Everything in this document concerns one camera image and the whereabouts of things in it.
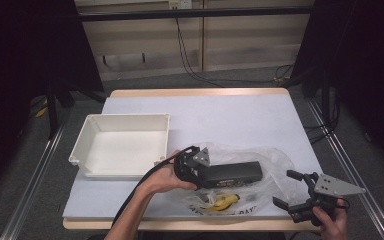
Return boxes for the black horizontal bar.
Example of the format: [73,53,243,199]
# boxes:
[79,5,315,23]

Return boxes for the clear plastic bag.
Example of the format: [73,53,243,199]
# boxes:
[169,142,297,218]

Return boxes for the white plastic tray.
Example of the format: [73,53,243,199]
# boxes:
[68,113,172,179]

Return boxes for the wooden table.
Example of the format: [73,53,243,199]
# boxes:
[62,87,333,232]

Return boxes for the long black box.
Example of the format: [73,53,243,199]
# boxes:
[200,161,264,190]

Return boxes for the black floor cables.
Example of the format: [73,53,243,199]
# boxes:
[303,91,343,145]

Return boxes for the black curtain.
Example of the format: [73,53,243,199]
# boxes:
[291,0,384,174]
[0,0,105,201]

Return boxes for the black hanging wall cable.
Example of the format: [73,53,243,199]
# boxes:
[174,18,296,88]

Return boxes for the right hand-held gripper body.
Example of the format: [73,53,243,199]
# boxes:
[288,172,367,224]

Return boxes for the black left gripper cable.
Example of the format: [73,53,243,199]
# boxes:
[110,145,198,228]

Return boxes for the white table mat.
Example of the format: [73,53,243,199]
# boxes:
[62,94,321,220]

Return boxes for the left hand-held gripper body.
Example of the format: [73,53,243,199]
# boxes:
[174,145,211,191]

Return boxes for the white wall socket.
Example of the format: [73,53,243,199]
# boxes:
[168,0,194,10]

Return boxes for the black tripod stand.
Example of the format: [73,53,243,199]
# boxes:
[43,74,108,141]

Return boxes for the person's left hand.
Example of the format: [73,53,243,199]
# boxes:
[144,149,198,194]

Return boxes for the aluminium floor rail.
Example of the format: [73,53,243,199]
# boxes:
[0,121,68,240]
[306,99,384,240]

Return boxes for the person's right hand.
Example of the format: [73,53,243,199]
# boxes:
[313,199,348,240]

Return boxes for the yellow banana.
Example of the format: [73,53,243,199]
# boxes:
[205,193,242,212]

